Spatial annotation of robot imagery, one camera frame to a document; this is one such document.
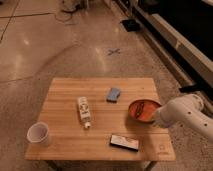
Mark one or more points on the orange ceramic bowl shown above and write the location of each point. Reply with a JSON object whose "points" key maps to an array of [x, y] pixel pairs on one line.
{"points": [[143, 110]]}

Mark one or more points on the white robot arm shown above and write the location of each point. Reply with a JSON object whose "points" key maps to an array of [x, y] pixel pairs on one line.
{"points": [[188, 110]]}

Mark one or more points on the blue sponge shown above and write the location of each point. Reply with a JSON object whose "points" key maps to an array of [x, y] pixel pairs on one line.
{"points": [[113, 95]]}

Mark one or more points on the white tube bottle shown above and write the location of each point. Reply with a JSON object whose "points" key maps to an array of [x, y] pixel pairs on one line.
{"points": [[84, 112]]}

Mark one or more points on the wooden folding table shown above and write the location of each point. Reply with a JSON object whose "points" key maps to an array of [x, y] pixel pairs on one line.
{"points": [[71, 141]]}

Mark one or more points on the black and white box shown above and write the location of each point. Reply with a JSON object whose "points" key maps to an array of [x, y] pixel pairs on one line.
{"points": [[124, 142]]}

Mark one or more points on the black floor mat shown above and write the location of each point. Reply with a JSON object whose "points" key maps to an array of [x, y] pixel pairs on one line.
{"points": [[130, 25]]}

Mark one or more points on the long white ledge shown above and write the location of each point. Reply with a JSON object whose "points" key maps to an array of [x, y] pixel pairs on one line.
{"points": [[191, 54]]}

